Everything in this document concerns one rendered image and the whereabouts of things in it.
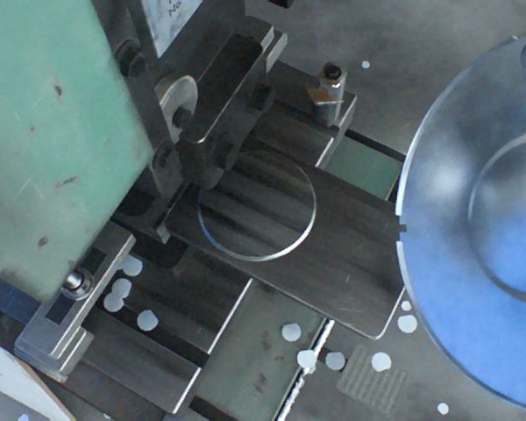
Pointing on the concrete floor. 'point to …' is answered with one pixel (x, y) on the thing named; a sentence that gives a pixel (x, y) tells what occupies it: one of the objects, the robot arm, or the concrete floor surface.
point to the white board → (20, 382)
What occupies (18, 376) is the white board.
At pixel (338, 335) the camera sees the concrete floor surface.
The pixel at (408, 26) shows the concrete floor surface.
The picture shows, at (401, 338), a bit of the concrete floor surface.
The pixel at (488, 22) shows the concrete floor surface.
